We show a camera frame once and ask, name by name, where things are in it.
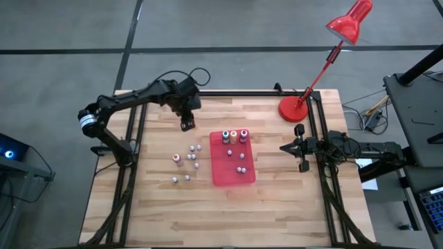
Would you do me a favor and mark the grey power strip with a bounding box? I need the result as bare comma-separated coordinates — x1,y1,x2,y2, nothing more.
365,109,383,132

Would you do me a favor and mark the backlit keyboard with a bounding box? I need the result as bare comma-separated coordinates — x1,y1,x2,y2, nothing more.
418,186,443,236

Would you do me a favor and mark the red desk lamp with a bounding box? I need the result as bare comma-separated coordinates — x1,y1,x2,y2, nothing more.
278,0,374,124

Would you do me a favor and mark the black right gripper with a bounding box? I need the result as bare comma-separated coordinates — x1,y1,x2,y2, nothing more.
279,123,318,173

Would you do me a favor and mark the grey metal workbench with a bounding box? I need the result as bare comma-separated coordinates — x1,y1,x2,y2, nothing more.
383,44,443,194

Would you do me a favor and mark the white paper sheet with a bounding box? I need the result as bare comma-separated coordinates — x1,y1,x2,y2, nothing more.
354,157,379,192

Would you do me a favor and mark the pink translucent plastic bin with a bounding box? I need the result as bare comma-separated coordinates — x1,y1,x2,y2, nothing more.
209,129,257,187

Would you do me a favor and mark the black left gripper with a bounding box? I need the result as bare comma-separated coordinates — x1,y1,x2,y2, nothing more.
169,77,202,133

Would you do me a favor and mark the black aluminium rig frame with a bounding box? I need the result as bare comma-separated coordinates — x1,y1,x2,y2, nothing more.
79,82,378,249

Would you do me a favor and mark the black computer blue light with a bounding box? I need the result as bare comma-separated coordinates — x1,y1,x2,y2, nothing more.
0,133,30,170

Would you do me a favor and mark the black looped cable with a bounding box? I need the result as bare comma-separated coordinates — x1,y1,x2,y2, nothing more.
161,67,212,87

